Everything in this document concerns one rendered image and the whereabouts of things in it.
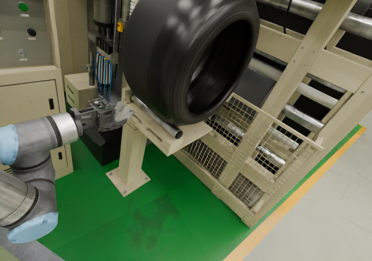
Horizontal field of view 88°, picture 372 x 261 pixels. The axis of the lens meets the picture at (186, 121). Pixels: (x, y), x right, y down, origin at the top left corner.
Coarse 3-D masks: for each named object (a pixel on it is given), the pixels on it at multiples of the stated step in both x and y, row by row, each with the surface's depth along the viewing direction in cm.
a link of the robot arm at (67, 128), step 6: (54, 114) 53; (60, 114) 53; (66, 114) 53; (54, 120) 50; (60, 120) 51; (66, 120) 52; (72, 120) 53; (60, 126) 50; (66, 126) 51; (72, 126) 52; (60, 132) 50; (66, 132) 51; (72, 132) 52; (66, 138) 52; (72, 138) 53
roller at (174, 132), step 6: (132, 96) 99; (138, 102) 96; (144, 108) 94; (150, 114) 93; (156, 114) 91; (156, 120) 91; (162, 120) 89; (162, 126) 89; (168, 126) 87; (174, 126) 87; (168, 132) 88; (174, 132) 85; (180, 132) 85
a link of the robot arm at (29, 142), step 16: (0, 128) 44; (16, 128) 45; (32, 128) 47; (48, 128) 49; (0, 144) 42; (16, 144) 44; (32, 144) 46; (48, 144) 49; (0, 160) 46; (16, 160) 46; (32, 160) 48
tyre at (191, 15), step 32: (160, 0) 59; (192, 0) 55; (224, 0) 57; (128, 32) 65; (160, 32) 57; (192, 32) 55; (224, 32) 100; (256, 32) 80; (128, 64) 69; (160, 64) 59; (192, 64) 60; (224, 64) 107; (160, 96) 65; (192, 96) 110; (224, 96) 98
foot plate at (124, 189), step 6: (108, 174) 161; (114, 174) 162; (144, 174) 170; (114, 180) 158; (120, 180) 160; (138, 180) 164; (144, 180) 166; (120, 186) 155; (126, 186) 157; (132, 186) 158; (138, 186) 160; (120, 192) 152; (126, 192) 152
